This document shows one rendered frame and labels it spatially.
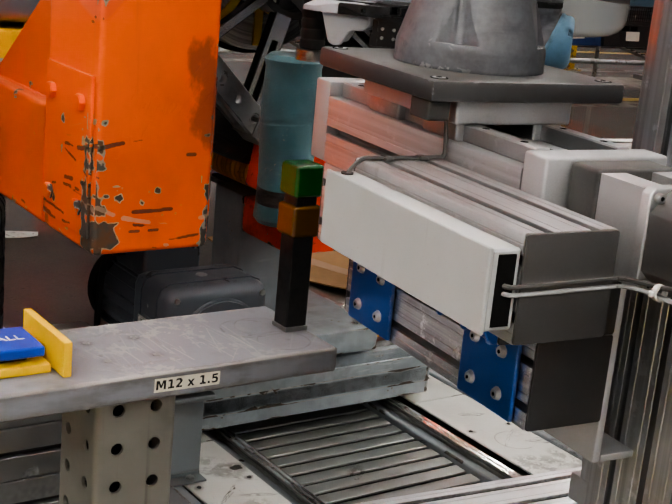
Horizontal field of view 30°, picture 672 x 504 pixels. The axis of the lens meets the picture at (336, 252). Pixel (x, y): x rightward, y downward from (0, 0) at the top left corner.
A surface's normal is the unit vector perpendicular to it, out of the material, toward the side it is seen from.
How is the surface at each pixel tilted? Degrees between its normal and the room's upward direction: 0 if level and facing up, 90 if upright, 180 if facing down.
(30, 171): 90
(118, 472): 90
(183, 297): 67
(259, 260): 90
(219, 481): 0
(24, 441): 90
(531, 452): 0
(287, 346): 0
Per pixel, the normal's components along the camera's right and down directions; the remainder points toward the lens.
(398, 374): 0.56, 0.27
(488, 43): 0.17, -0.03
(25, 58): -0.83, 0.07
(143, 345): 0.09, -0.96
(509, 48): 0.40, -0.02
